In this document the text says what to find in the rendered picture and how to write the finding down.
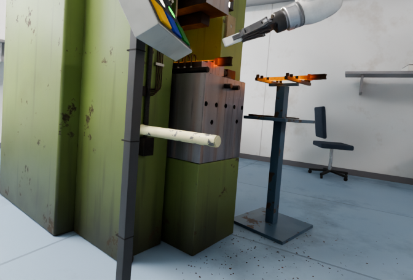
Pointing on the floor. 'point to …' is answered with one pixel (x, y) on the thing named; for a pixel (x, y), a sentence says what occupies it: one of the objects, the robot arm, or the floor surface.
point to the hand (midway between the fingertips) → (232, 39)
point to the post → (130, 158)
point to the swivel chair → (327, 143)
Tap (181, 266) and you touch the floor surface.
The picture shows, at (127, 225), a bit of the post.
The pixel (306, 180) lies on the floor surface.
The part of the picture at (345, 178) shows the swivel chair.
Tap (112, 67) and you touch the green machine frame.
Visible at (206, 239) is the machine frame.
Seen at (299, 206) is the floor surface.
